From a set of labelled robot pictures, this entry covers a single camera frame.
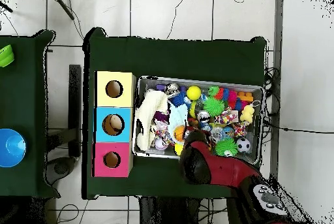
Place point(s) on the light blue knit cloth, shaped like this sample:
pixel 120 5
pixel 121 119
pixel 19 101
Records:
pixel 178 115

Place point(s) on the cream knit cloth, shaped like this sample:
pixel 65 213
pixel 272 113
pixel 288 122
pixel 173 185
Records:
pixel 148 109

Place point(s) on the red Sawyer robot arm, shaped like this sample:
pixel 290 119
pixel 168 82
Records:
pixel 227 169

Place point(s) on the wooden box with three holes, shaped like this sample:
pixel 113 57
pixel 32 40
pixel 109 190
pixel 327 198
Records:
pixel 103 98

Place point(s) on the clear mesh bin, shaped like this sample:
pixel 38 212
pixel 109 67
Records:
pixel 257 92

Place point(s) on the orange toy basketball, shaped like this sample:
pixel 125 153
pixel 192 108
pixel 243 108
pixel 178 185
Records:
pixel 179 133

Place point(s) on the yellow ball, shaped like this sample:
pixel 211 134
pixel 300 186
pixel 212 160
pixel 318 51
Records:
pixel 193 92
pixel 178 149

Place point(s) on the plain green spiky ball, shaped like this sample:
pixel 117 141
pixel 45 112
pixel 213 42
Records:
pixel 214 106

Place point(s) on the dark green table cloth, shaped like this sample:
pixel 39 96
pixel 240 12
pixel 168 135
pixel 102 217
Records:
pixel 177 56

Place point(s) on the rainbow spiky caterpillar toy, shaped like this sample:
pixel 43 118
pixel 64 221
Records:
pixel 232 96

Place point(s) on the green spiky eyed ball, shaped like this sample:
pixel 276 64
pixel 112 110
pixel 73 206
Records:
pixel 225 147

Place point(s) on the yellow sponge duck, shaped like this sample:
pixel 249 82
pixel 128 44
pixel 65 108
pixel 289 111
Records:
pixel 247 114

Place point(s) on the small soccer ball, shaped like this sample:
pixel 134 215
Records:
pixel 243 145

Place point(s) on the black upright panel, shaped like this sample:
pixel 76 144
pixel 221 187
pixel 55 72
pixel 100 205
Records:
pixel 75 103

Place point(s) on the grey round base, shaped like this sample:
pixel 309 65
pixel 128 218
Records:
pixel 60 167

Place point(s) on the green covered side table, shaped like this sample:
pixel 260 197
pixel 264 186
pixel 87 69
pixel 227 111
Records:
pixel 23 98

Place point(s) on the black tripod leg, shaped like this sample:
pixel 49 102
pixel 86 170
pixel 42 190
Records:
pixel 62 5
pixel 6 7

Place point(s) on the blue bowl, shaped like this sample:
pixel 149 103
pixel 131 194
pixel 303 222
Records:
pixel 11 148

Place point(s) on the green cup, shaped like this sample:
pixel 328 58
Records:
pixel 5 56

